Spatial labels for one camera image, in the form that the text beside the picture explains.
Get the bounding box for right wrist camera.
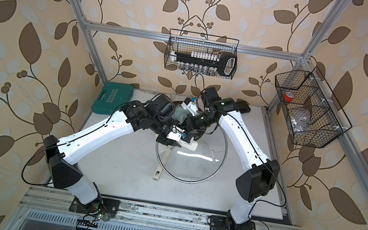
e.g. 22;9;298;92
186;97;199;116

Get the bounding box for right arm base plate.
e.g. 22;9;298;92
208;215;256;230

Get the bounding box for green waffle cloth checkered trim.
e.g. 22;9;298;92
172;104;191;124

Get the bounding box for black wire basket right wall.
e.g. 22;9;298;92
275;67;352;149

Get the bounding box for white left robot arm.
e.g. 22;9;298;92
43;95;192;206

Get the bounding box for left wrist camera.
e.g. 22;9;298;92
166;132;192;144

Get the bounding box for black white socket set holder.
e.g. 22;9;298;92
164;50;238;79

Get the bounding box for glass pot lid cream handle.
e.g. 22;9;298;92
155;127;229;184

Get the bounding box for black wire basket back wall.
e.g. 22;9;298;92
164;29;240;79

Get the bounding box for green plastic tool case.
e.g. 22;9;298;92
91;82;134;115

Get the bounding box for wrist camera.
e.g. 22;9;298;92
186;97;199;116
166;132;192;144

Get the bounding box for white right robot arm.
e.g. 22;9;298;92
185;87;280;228

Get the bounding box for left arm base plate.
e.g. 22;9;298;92
69;197;120;218

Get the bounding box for aluminium frame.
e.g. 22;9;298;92
6;0;368;230

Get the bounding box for black wire basket wall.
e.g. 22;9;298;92
275;67;352;149
164;29;240;79

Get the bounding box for cream frying pan dark interior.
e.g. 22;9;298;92
152;92;215;189

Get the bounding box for clear plastic bag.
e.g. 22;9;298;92
289;107;311;133

